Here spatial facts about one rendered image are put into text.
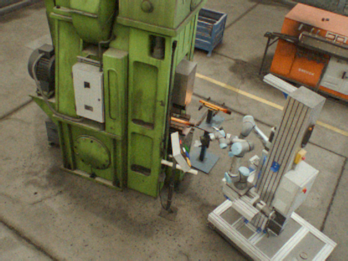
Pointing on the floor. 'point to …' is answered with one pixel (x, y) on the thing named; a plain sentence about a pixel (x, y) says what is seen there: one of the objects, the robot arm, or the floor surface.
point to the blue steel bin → (209, 28)
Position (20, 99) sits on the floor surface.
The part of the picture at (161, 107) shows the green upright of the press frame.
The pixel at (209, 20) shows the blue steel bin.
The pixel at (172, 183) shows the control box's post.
